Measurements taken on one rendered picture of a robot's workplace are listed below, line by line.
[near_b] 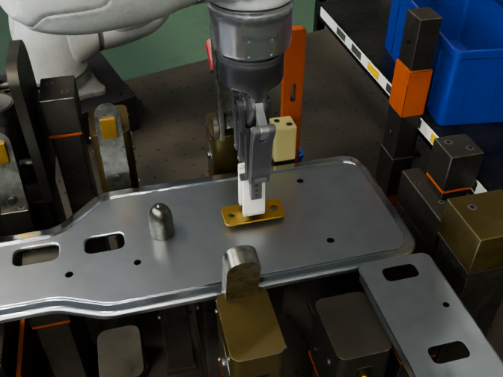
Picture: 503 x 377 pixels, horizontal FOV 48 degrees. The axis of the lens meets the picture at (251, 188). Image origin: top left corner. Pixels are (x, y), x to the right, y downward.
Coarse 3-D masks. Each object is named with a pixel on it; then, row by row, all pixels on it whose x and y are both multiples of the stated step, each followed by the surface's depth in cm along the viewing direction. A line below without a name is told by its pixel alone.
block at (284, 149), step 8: (272, 120) 86; (280, 120) 86; (288, 120) 86; (280, 128) 84; (288, 128) 84; (296, 128) 85; (280, 136) 85; (288, 136) 85; (280, 144) 86; (288, 144) 86; (272, 152) 87; (280, 152) 87; (288, 152) 87; (272, 160) 89; (280, 160) 88; (288, 160) 88
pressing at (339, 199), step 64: (128, 192) 82; (192, 192) 83; (320, 192) 83; (0, 256) 73; (64, 256) 73; (128, 256) 73; (192, 256) 73; (320, 256) 73; (384, 256) 73; (0, 320) 66
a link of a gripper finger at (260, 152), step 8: (256, 128) 62; (272, 128) 62; (256, 136) 62; (272, 136) 63; (256, 144) 64; (264, 144) 64; (272, 144) 65; (256, 152) 65; (264, 152) 65; (256, 160) 66; (264, 160) 66; (256, 168) 67; (264, 168) 68; (256, 176) 68; (264, 176) 69
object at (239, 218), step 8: (272, 200) 80; (224, 208) 78; (232, 208) 78; (240, 208) 78; (280, 208) 78; (224, 216) 77; (240, 216) 77; (248, 216) 77; (256, 216) 77; (264, 216) 77; (272, 216) 77; (280, 216) 77; (232, 224) 76
